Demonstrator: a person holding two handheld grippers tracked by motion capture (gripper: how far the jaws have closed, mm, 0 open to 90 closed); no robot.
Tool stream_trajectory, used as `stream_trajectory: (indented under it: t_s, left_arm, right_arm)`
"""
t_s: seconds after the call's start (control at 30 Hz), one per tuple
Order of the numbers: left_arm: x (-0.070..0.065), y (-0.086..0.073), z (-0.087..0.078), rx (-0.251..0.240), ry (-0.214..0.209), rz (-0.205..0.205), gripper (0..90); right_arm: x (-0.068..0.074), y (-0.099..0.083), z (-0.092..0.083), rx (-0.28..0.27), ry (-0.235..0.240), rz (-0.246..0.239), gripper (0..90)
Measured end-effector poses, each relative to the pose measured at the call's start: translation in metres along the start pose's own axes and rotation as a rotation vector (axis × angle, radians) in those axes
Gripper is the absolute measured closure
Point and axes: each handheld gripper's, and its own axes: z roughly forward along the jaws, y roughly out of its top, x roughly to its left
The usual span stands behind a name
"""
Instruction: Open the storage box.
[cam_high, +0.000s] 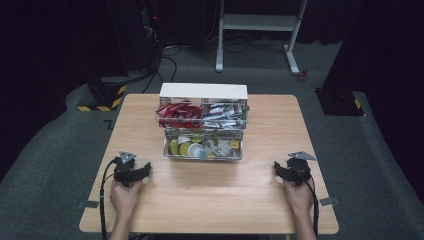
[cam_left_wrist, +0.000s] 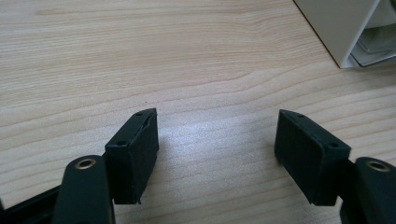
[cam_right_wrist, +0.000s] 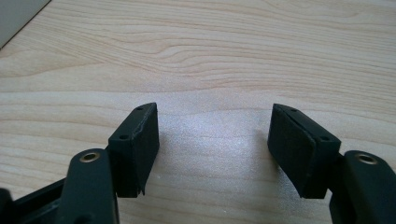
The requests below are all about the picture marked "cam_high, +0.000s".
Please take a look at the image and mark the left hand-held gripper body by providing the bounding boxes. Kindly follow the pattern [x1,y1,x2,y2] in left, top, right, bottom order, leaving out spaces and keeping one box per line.
[113,150,138,188]

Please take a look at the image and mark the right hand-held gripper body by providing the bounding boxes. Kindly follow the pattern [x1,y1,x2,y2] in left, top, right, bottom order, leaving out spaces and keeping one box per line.
[285,151,317,184]

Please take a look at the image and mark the clear organizer with white top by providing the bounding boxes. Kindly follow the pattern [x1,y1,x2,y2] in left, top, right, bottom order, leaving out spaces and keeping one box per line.
[158,82,250,162]

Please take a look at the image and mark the person's right hand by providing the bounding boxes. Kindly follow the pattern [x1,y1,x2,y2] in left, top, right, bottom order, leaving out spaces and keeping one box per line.
[283,177,315,217]

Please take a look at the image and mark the person's left hand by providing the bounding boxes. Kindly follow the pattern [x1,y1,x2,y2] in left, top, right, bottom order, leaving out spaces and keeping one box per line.
[109,179,143,217]

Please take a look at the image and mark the grey tape piece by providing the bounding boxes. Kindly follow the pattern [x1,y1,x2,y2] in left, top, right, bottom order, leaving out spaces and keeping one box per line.
[77,200,100,210]
[319,196,341,207]

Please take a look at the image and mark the pile of green white capsules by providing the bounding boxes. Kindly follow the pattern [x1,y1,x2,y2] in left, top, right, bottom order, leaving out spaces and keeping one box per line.
[168,134,207,160]

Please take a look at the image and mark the pile of grey capsules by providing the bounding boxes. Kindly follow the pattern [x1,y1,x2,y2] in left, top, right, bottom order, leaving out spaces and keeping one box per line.
[203,137,242,159]

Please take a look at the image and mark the pile of red packets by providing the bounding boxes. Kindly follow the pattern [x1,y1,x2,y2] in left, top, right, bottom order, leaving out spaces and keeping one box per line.
[155,102,203,130]

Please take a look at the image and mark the pile of silver packets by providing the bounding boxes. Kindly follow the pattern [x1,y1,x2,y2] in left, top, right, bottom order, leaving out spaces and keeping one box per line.
[202,101,248,131]

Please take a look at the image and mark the black stand with striped base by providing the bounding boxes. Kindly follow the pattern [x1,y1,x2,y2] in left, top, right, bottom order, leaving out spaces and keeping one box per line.
[76,0,130,113]
[314,0,366,118]

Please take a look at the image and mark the dark equipment rack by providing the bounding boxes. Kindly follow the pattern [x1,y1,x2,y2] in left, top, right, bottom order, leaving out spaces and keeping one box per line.
[139,0,165,75]

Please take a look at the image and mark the white metal stand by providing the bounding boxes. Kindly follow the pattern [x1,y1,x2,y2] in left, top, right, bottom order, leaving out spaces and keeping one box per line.
[214,0,309,76]

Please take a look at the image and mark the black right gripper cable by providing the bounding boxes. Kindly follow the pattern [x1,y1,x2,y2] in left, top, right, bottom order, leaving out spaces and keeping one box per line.
[290,164,320,240]

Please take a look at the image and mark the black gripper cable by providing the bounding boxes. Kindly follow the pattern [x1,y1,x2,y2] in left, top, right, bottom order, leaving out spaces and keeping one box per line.
[99,157,120,240]
[290,164,320,240]

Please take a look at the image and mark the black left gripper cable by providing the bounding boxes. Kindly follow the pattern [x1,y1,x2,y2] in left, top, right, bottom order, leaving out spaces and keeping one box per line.
[99,157,120,240]

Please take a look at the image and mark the black floor cables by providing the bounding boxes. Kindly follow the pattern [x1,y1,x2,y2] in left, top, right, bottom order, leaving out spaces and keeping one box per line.
[141,31,288,95]

